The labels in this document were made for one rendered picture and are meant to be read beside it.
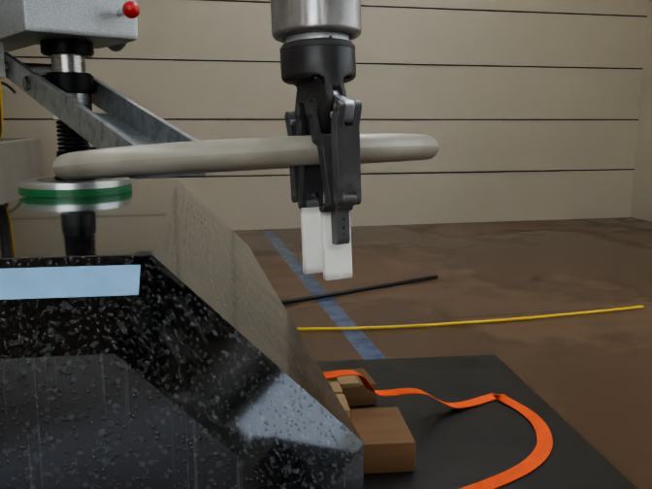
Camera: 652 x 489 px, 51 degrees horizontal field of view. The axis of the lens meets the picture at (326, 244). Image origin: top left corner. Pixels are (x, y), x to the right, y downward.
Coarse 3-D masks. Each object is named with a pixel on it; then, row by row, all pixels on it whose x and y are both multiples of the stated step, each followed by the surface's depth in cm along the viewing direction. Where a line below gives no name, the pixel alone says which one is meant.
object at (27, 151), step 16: (0, 144) 370; (16, 144) 407; (32, 144) 451; (0, 160) 368; (16, 160) 405; (32, 160) 449; (0, 176) 366; (16, 176) 404; (32, 176) 447; (0, 192) 365; (16, 192) 402
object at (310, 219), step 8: (304, 208) 71; (312, 208) 71; (304, 216) 71; (312, 216) 71; (320, 216) 72; (304, 224) 71; (312, 224) 71; (320, 224) 72; (304, 232) 71; (312, 232) 71; (320, 232) 72; (304, 240) 71; (312, 240) 71; (320, 240) 72; (304, 248) 71; (312, 248) 72; (320, 248) 72; (304, 256) 71; (312, 256) 72; (320, 256) 72; (304, 264) 72; (312, 264) 72; (320, 264) 72; (304, 272) 72; (312, 272) 72; (320, 272) 72
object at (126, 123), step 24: (24, 72) 138; (48, 72) 151; (48, 96) 129; (96, 96) 139; (120, 96) 130; (72, 120) 121; (96, 120) 112; (120, 120) 130; (144, 120) 123; (96, 144) 114; (120, 144) 106; (144, 144) 119
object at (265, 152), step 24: (168, 144) 67; (192, 144) 66; (216, 144) 66; (240, 144) 65; (264, 144) 66; (288, 144) 66; (312, 144) 67; (360, 144) 69; (384, 144) 71; (408, 144) 74; (432, 144) 80; (72, 168) 73; (96, 168) 70; (120, 168) 68; (144, 168) 67; (168, 168) 66; (192, 168) 66; (216, 168) 66; (240, 168) 66; (264, 168) 112
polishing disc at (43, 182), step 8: (24, 184) 132; (32, 184) 130; (40, 184) 130; (48, 184) 129; (56, 184) 129; (64, 184) 129; (72, 184) 130; (80, 184) 130; (88, 184) 131; (96, 184) 132; (104, 184) 133; (112, 184) 134; (120, 184) 137
